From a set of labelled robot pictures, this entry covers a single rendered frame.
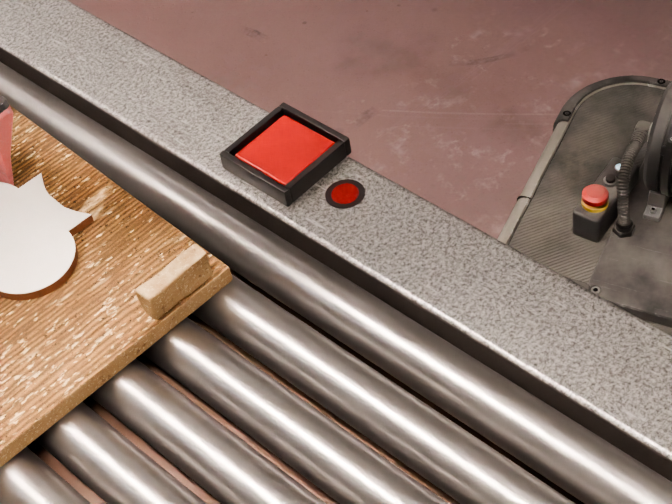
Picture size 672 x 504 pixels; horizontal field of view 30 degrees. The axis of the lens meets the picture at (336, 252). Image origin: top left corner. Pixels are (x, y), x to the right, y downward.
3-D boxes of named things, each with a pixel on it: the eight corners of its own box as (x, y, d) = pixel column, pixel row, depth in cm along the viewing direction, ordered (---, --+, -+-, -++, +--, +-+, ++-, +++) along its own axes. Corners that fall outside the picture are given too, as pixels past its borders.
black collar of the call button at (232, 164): (286, 116, 106) (283, 101, 105) (352, 152, 102) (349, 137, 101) (222, 168, 103) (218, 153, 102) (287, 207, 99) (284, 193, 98)
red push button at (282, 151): (286, 125, 105) (284, 113, 104) (338, 154, 102) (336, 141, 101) (236, 166, 103) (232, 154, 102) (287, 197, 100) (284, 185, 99)
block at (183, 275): (202, 264, 94) (193, 239, 91) (217, 276, 93) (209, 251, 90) (141, 312, 91) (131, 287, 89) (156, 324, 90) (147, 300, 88)
